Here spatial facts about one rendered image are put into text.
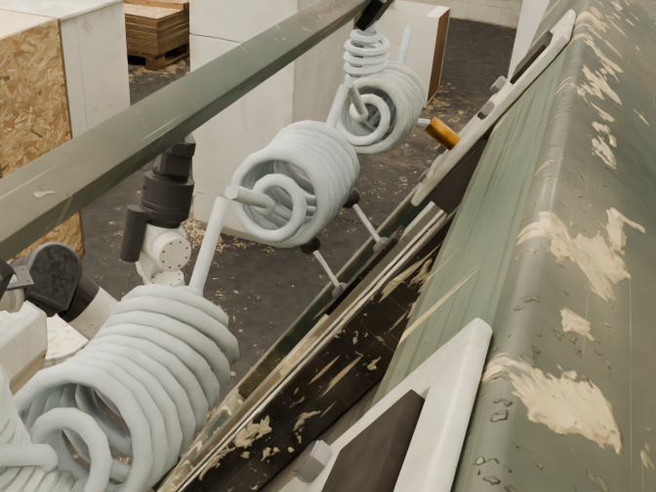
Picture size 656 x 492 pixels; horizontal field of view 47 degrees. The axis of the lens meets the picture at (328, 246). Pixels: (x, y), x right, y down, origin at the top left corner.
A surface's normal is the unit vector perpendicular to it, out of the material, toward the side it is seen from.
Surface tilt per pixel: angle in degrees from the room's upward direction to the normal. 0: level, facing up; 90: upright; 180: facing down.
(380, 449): 59
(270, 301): 0
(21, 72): 90
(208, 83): 31
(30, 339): 68
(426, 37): 90
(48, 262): 54
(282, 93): 90
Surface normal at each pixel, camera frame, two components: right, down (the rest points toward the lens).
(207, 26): -0.35, 0.45
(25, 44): 0.95, 0.21
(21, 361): 0.90, -0.11
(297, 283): 0.07, -0.86
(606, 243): 0.54, -0.63
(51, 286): 0.65, -0.19
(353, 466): -0.77, -0.63
